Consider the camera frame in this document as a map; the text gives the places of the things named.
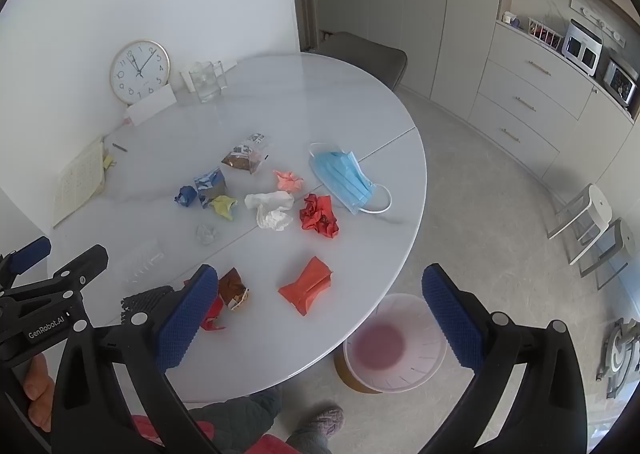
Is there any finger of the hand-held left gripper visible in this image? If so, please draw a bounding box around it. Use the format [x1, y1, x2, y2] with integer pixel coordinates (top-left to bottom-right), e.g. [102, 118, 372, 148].
[0, 244, 110, 307]
[0, 236, 53, 287]

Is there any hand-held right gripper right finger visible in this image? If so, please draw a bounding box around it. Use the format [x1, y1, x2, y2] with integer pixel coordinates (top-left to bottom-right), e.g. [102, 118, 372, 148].
[417, 263, 589, 454]

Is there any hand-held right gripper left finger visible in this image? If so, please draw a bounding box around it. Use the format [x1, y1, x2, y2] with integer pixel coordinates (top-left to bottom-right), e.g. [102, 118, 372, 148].
[50, 264, 241, 454]

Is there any white plastic waste bin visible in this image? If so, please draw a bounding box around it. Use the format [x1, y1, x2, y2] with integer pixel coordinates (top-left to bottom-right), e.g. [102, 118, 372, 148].
[333, 293, 449, 395]

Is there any blue face mask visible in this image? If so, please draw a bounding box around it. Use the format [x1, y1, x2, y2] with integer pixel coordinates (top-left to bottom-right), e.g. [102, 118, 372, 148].
[308, 142, 393, 216]

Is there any person's left hand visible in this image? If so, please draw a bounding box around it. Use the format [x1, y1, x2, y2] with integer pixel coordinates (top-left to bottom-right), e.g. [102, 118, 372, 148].
[22, 353, 57, 433]

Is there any red shiny wrapper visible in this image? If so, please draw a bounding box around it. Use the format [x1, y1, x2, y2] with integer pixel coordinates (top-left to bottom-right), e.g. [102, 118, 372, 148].
[183, 279, 227, 333]

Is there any brown snack wrapper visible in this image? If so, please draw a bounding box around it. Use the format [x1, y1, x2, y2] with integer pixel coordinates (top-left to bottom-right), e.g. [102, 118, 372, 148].
[218, 267, 251, 313]

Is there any flat clear plastic wrapper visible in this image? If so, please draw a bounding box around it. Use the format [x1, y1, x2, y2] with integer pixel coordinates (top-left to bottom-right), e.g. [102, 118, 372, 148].
[119, 238, 167, 285]

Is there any cream paper notepad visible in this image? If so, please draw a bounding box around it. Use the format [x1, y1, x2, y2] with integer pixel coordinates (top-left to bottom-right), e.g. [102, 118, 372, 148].
[52, 136, 107, 229]

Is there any grey quilted trouser leg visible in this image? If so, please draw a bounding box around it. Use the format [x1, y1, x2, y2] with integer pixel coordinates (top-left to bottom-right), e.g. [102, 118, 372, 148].
[189, 386, 284, 454]

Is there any yellow crumpled paper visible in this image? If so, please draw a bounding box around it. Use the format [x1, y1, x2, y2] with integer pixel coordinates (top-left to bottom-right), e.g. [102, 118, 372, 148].
[209, 195, 239, 221]

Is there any orange folded paper box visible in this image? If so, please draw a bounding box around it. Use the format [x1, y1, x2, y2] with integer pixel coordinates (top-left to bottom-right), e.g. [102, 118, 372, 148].
[278, 256, 333, 317]

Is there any blue and brown wrapper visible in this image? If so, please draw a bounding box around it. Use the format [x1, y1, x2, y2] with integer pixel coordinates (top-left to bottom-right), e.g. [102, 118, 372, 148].
[193, 167, 229, 209]

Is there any white crumpled tissue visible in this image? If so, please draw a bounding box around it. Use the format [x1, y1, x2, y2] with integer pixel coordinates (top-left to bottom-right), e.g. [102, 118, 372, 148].
[244, 191, 295, 232]

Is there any grey knitted slipper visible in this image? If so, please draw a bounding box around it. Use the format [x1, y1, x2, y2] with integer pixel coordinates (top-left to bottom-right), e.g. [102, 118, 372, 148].
[287, 406, 346, 454]

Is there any red crumpled paper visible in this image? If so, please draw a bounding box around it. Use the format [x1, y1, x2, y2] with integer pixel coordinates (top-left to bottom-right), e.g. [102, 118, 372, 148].
[299, 193, 340, 239]

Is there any clear brown snack packet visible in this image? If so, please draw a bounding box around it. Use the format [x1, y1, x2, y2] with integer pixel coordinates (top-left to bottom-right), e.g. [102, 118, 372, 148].
[221, 133, 269, 176]

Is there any grey round floor device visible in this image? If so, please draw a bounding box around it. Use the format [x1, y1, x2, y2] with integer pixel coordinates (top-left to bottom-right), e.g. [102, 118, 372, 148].
[595, 317, 640, 400]

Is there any white paper card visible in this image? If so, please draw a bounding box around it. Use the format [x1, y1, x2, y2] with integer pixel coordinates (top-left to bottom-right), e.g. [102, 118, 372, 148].
[124, 84, 177, 125]

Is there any pink crumpled paper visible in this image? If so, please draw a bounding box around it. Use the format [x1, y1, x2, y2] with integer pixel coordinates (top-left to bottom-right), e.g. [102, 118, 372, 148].
[273, 170, 305, 193]

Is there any grey step stool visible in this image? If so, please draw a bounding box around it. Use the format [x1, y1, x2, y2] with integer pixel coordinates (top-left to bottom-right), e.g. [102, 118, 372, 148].
[567, 217, 636, 291]

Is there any white step stool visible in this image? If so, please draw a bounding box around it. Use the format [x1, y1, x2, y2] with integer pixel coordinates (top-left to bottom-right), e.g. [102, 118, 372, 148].
[547, 184, 614, 241]

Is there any clear glass container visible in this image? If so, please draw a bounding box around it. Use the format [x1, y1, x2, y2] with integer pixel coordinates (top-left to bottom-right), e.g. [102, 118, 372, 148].
[188, 60, 229, 104]

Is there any beige drawer cabinet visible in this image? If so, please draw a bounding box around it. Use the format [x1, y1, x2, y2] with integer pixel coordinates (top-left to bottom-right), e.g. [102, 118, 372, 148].
[467, 21, 597, 181]

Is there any grey upholstered chair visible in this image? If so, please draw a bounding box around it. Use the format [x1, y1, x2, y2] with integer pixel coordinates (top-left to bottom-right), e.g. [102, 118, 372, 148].
[316, 32, 409, 91]

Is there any silver countertop appliance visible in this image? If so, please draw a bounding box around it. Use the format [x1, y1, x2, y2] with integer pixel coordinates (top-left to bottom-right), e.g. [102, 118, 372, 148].
[602, 58, 640, 109]

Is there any tall beige cupboard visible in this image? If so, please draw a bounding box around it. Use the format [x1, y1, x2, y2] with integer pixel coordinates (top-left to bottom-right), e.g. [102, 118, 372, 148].
[400, 0, 509, 103]

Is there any spice jar rack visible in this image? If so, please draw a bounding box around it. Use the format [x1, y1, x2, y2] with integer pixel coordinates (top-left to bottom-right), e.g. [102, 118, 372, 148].
[527, 17, 566, 51]

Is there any white countertop oven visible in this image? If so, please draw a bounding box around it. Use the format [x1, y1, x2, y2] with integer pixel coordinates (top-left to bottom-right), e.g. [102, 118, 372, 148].
[560, 18, 605, 77]

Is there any round white wall clock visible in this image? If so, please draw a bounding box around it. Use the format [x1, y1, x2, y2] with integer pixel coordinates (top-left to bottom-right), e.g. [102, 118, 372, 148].
[109, 39, 172, 106]

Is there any white wall hook rail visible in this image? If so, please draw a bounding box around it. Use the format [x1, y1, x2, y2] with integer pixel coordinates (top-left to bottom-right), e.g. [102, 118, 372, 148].
[569, 0, 629, 47]

